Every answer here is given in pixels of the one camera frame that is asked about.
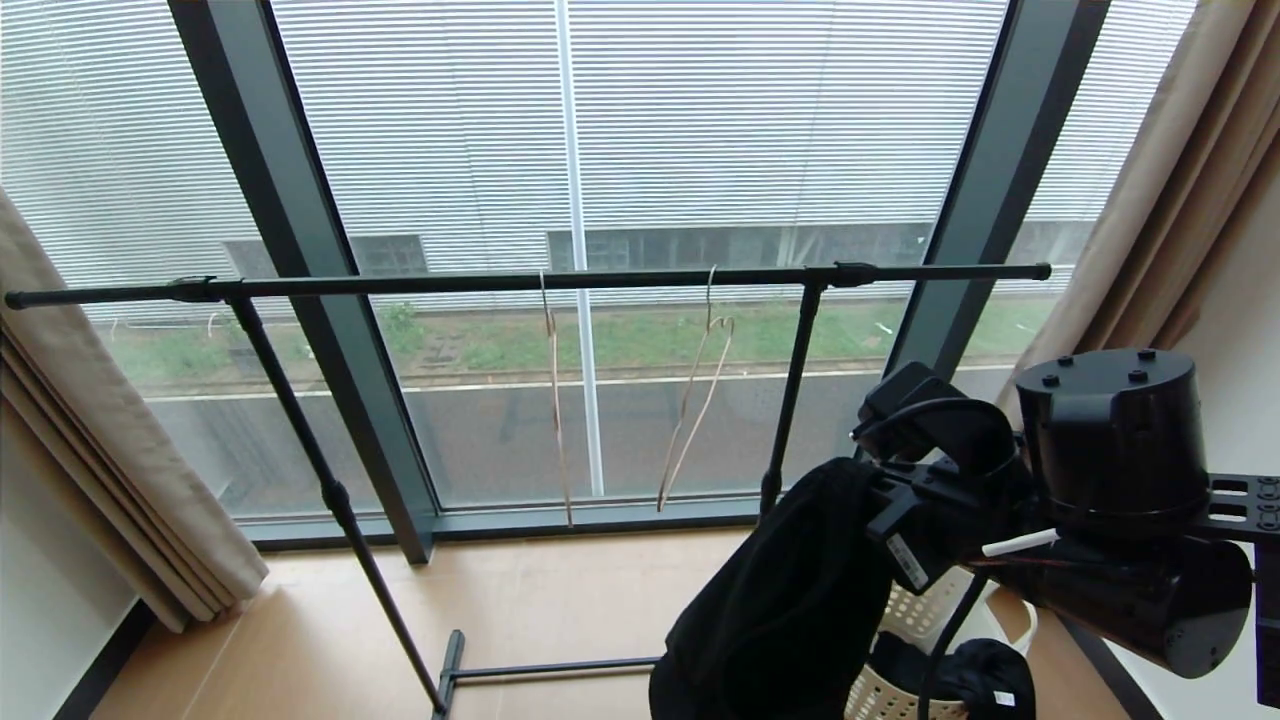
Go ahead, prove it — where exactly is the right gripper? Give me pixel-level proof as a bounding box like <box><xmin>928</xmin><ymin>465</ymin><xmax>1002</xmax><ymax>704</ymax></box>
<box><xmin>865</xmin><ymin>465</ymin><xmax>1254</xmax><ymax>681</ymax></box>

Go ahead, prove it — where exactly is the heap of clothes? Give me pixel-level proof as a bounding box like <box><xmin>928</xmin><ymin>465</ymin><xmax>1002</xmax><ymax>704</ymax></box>
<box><xmin>870</xmin><ymin>632</ymin><xmax>1038</xmax><ymax>720</ymax></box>

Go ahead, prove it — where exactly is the black garment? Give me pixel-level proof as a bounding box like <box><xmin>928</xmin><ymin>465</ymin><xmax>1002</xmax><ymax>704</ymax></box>
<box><xmin>648</xmin><ymin>457</ymin><xmax>896</xmax><ymax>720</ymax></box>

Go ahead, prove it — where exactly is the white laundry basket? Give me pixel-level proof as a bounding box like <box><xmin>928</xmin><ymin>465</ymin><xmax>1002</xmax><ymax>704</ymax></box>
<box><xmin>845</xmin><ymin>565</ymin><xmax>1039</xmax><ymax>720</ymax></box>

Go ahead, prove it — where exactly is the pink clothes hanger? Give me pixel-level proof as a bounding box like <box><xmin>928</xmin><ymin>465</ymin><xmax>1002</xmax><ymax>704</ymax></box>
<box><xmin>656</xmin><ymin>265</ymin><xmax>736</xmax><ymax>513</ymax></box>
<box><xmin>538</xmin><ymin>270</ymin><xmax>576</xmax><ymax>528</ymax></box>

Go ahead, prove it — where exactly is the black clothes rack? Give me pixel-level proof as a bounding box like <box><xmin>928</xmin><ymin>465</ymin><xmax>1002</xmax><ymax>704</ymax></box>
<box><xmin>5</xmin><ymin>262</ymin><xmax>1053</xmax><ymax>716</ymax></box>

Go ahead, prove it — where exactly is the beige curtain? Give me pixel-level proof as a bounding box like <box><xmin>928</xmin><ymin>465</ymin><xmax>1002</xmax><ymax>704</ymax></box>
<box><xmin>0</xmin><ymin>185</ymin><xmax>271</xmax><ymax>633</ymax></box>
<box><xmin>995</xmin><ymin>0</ymin><xmax>1280</xmax><ymax>401</ymax></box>

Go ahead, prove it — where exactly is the window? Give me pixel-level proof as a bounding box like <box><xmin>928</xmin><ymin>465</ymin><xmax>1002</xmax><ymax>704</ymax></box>
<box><xmin>0</xmin><ymin>0</ymin><xmax>1201</xmax><ymax>551</ymax></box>

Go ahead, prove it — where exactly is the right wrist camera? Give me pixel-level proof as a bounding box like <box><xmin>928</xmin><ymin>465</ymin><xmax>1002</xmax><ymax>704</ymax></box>
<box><xmin>850</xmin><ymin>361</ymin><xmax>1021</xmax><ymax>481</ymax></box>

